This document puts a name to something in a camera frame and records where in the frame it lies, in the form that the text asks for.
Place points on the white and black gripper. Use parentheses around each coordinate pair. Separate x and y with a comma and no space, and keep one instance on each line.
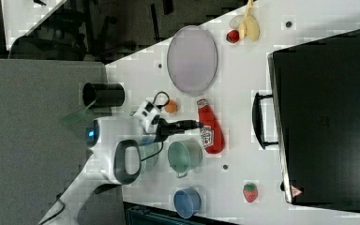
(165,129)

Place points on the red plush ketchup bottle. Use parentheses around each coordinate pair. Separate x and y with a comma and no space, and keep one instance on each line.
(211,133)

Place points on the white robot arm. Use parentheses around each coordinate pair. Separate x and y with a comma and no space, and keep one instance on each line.
(110,140)

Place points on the orange toy fruit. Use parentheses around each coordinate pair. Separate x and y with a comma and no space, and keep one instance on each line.
(171,107)

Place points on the lilac round plate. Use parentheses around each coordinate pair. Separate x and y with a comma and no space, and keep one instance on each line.
(192,60)

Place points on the blue bowl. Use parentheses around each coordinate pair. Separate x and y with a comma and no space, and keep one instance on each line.
(187,202)

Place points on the black cylinder cup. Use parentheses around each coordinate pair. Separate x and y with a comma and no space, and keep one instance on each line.
(100,95)

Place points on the plush strawberry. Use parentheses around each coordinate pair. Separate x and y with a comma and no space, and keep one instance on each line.
(250,192)

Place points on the small red toy fruit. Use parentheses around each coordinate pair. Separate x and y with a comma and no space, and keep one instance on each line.
(233,36)

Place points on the white toy egg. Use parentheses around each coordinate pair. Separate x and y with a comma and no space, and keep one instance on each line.
(235,21)

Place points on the yellow plush banana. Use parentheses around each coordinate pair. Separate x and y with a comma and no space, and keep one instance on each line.
(248,27)

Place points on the black toaster oven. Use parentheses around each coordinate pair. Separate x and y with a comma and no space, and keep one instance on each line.
(316,97)

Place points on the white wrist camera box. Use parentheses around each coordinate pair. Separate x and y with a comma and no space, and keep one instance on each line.
(148,115)

